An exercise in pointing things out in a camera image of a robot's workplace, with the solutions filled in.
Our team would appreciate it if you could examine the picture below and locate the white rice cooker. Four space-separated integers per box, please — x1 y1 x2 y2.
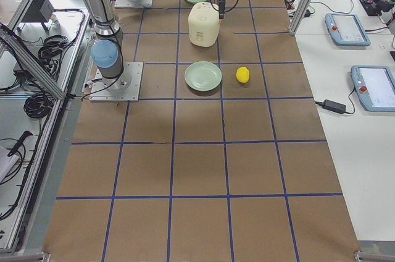
188 2 220 48

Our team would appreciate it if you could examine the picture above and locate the yellow toy potato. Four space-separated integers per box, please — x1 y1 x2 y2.
236 66 250 83

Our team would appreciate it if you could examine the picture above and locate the blue teach pendant far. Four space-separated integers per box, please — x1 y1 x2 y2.
325 13 371 47

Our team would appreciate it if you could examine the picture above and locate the blue teach pendant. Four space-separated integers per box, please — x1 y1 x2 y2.
351 65 394 112
325 13 371 47

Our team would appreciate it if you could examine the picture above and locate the black power adapter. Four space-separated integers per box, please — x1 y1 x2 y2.
322 99 346 114

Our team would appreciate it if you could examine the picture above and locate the blue teach pendant near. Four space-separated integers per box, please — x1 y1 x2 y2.
351 65 394 112

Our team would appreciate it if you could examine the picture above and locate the brown paper mat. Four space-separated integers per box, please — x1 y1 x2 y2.
44 0 358 261

